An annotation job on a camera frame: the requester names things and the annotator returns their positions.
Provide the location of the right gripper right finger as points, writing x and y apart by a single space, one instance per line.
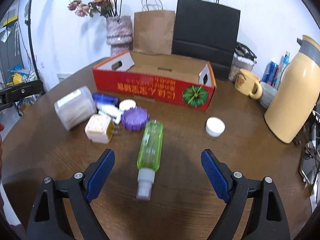
267 218

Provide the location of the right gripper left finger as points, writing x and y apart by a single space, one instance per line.
48 218

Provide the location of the clear cotton swab box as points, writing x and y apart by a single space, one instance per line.
75 107

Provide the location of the blue round lid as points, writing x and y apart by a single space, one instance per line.
104 99

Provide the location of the white cube power adapter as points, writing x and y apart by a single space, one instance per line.
100 129

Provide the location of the white plastic tube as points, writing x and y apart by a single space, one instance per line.
111 111

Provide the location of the small white ridged cap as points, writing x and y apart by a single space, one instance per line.
126 105

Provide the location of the green spray bottle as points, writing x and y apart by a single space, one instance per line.
149 158

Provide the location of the purple gear-shaped lid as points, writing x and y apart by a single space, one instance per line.
135 119

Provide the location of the person left hand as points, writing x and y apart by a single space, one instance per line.
1 129

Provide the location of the cream thermos jug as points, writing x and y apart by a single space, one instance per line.
297 93

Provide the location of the pink textured vase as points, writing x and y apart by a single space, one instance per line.
119 34

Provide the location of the grey ceramic cup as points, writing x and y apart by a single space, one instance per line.
268 94

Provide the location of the dried rose bouquet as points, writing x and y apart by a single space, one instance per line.
105 8

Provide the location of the yellow bear mug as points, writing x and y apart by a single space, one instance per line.
248 84

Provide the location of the blue soda can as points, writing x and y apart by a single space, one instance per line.
270 73

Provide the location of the brown paper bag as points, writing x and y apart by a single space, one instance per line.
153 28

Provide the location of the clear container black clip lid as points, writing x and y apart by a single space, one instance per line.
243 58

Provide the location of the red cardboard box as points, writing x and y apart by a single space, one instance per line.
169 78

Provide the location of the clear bottle blue label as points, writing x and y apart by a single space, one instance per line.
281 69

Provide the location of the black paper bag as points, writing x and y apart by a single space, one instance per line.
207 31

